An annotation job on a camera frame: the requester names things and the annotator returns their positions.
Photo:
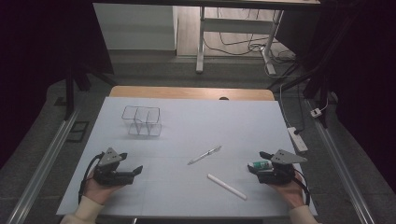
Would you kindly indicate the black metal stand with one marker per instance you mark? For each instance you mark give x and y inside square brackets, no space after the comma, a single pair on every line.
[323,93]
[69,93]

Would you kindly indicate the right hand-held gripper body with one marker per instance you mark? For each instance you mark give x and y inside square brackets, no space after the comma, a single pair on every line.
[275,174]

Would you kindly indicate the black curtain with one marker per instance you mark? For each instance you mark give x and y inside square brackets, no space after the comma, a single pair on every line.
[367,93]
[31,62]

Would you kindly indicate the aluminium rail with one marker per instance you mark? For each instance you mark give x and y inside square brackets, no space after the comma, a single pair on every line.
[43,168]
[339,168]

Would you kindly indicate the silver pen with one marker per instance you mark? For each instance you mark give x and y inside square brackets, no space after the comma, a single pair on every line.
[204,155]

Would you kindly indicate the white table sheet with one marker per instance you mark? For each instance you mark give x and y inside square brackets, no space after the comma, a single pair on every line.
[186,130]

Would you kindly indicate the person's left hand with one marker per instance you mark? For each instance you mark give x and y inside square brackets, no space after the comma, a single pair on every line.
[98,191]

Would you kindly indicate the person's right hand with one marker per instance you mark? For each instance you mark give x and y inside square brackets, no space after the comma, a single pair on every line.
[288,193]

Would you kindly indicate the green and white glue stick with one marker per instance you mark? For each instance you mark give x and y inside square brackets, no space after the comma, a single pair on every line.
[261,165]

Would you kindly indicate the white panel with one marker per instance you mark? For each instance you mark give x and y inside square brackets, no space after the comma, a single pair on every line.
[134,26]

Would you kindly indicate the clear acrylic organizer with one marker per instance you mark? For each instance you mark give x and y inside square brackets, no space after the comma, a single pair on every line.
[144,128]

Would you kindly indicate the white-legged desk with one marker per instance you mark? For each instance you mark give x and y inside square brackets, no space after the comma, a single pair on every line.
[200,46]

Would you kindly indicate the small white adapter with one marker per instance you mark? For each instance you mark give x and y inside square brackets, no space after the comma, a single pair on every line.
[316,112]

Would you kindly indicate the black table grommet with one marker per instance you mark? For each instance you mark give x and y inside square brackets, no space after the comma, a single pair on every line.
[223,98]

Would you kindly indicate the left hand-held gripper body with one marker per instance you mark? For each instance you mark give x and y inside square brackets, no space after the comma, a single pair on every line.
[109,174]

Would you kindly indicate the black floor frame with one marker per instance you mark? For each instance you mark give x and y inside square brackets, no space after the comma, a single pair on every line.
[69,137]

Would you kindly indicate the white power strip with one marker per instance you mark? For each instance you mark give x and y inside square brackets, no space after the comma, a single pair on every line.
[297,140]

